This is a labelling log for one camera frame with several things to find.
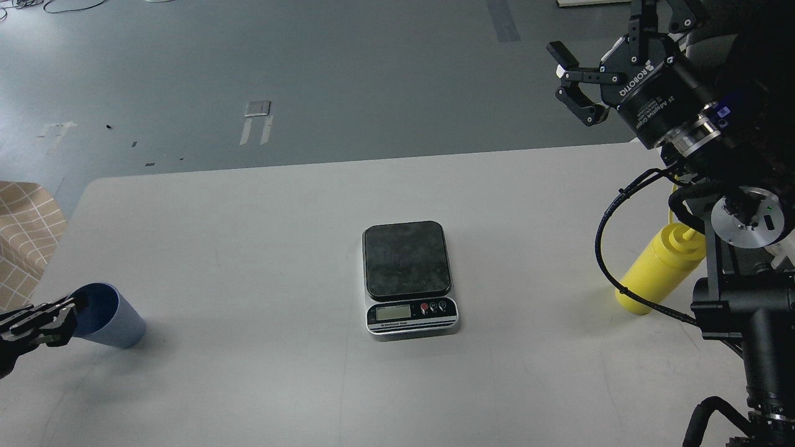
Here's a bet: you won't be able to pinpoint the blue ribbed cup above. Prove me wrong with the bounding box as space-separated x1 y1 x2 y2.
71 282 147 349

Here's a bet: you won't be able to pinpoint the yellow squeeze bottle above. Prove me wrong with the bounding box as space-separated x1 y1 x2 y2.
620 211 707 305

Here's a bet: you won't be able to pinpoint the beige checkered cloth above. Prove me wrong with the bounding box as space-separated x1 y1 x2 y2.
1 181 67 312

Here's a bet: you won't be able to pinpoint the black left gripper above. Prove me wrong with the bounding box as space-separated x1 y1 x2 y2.
1 292 88 379

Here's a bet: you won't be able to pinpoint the digital kitchen scale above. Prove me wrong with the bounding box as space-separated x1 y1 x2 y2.
361 220 461 341

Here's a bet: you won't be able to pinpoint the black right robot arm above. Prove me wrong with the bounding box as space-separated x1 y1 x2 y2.
546 1 793 446

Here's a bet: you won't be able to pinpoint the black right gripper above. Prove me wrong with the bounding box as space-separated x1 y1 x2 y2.
547 1 719 149

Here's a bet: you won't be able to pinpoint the black floor cables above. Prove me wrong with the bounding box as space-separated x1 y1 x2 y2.
0 0 109 23

